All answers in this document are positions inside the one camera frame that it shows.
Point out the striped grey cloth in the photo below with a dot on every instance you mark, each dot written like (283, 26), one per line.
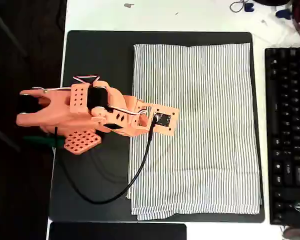
(202, 155)

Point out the orange robot arm with base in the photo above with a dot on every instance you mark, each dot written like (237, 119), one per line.
(57, 110)

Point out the black desk mat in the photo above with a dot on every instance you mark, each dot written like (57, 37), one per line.
(97, 62)

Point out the green table clamp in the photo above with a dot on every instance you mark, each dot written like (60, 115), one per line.
(40, 140)

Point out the small grey scrap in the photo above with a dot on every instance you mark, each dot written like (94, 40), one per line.
(128, 4)

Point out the grey metal furniture leg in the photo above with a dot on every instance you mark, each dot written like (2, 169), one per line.
(7, 30)
(5, 137)

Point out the black flat tablet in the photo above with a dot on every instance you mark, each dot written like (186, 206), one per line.
(115, 232)

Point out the small blue plastic part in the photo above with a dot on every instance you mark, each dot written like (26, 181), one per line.
(248, 8)
(283, 13)

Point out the black computer keyboard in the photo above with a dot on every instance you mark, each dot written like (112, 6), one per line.
(290, 125)

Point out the black round object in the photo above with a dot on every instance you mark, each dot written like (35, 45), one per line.
(272, 2)

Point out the brown rounded object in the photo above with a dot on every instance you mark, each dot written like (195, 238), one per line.
(297, 233)

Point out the orange camera mount plate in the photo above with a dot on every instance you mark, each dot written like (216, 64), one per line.
(173, 117)

